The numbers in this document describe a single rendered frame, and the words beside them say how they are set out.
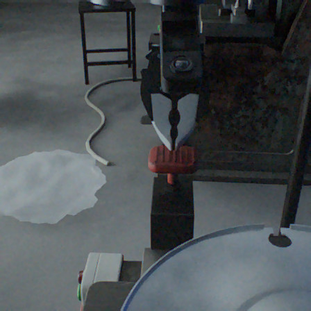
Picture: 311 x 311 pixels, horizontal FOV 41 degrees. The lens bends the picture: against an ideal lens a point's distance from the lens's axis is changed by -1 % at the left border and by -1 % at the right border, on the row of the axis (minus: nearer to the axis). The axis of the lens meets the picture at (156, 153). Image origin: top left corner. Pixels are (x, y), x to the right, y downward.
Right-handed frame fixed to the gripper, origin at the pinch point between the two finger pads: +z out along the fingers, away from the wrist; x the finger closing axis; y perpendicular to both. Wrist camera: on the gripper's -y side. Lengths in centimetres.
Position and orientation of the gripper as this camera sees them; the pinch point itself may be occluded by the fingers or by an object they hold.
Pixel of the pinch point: (173, 144)
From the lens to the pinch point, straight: 58.0
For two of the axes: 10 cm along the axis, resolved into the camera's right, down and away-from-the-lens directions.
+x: -10.0, -0.2, 0.4
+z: 0.0, 8.8, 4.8
